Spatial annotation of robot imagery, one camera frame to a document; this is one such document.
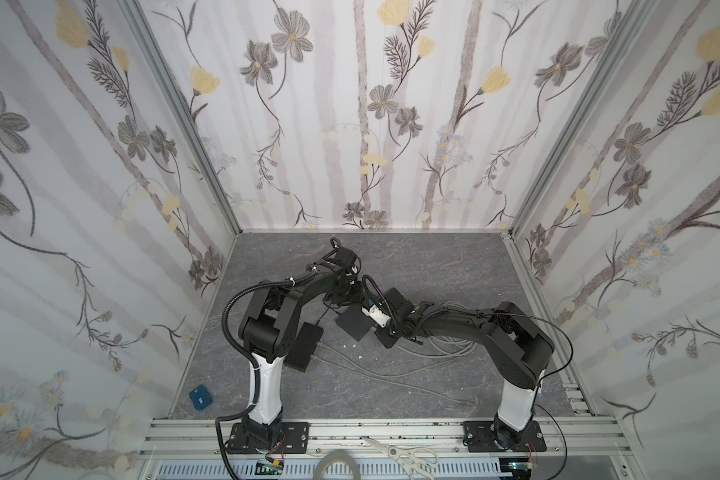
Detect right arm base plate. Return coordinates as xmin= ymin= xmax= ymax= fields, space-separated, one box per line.
xmin=462 ymin=420 xmax=547 ymax=453

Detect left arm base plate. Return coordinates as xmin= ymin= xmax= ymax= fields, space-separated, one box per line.
xmin=225 ymin=422 xmax=311 ymax=454

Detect white handled scissors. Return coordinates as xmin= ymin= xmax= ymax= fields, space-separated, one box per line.
xmin=361 ymin=437 xmax=439 ymax=480

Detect white tape roll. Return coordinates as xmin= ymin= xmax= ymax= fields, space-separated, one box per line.
xmin=312 ymin=450 xmax=362 ymax=480

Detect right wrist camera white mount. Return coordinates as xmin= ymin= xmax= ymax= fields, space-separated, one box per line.
xmin=361 ymin=304 xmax=391 ymax=328

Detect slim ribbed black switch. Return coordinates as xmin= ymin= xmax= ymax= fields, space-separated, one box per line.
xmin=284 ymin=323 xmax=324 ymax=373

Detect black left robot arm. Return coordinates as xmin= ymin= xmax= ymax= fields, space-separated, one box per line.
xmin=214 ymin=237 xmax=361 ymax=479

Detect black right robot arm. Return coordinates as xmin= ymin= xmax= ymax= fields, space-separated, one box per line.
xmin=361 ymin=275 xmax=555 ymax=451

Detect small blue box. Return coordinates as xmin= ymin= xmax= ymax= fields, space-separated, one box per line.
xmin=188 ymin=385 xmax=213 ymax=411

